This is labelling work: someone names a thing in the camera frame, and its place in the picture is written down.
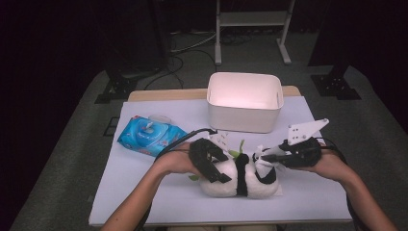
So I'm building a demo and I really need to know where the black stand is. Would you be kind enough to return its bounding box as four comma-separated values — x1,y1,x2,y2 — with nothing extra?
307,0,363,101
94,0,168,105

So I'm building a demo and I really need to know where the panda plush toy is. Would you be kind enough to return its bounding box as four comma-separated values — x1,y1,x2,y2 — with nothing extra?
189,139,285,199

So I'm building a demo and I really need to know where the wooden table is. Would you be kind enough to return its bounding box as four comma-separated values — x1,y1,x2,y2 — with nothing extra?
127,85,302,103

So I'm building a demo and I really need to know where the white metal stand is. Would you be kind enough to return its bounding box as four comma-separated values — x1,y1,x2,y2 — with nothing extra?
214,0,296,66

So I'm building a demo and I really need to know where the white storage box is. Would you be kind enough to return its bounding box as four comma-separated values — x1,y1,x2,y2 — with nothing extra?
206,71,285,134

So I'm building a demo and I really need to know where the grey floor cable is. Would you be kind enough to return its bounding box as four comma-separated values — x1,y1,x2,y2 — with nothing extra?
169,30,218,54

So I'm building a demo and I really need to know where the person's left hand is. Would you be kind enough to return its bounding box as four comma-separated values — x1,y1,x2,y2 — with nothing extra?
155,141,202,177

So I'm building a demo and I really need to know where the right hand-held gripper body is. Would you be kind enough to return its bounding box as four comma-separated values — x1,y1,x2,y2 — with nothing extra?
278,117,331,168

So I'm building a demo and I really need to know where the blue wet wipes packet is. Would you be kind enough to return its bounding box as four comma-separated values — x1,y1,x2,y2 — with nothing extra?
116,114,189,158

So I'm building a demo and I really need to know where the person's right hand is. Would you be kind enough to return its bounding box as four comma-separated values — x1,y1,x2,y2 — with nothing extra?
303,150,354,185

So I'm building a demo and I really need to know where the hand-held gripper cable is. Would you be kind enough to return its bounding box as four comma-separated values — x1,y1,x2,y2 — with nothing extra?
134,128,219,231
316,137,364,231

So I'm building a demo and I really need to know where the right hand-held gripper cable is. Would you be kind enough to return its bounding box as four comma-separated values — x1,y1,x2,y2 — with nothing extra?
316,137,364,231

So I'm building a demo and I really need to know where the black floor outlet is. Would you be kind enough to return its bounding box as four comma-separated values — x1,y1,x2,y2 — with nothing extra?
103,116,120,138

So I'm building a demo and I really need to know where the white table cover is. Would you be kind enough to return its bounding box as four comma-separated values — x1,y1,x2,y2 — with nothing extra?
89,95,354,225

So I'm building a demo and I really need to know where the black floor cable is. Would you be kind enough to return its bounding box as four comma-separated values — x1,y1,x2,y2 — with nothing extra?
143,53,186,90

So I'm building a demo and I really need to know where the left hand-held gripper cable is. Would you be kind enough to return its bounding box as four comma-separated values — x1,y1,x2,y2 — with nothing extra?
134,128,219,231

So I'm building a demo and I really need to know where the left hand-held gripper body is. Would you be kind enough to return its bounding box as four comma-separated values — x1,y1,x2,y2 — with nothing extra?
188,132,231,183

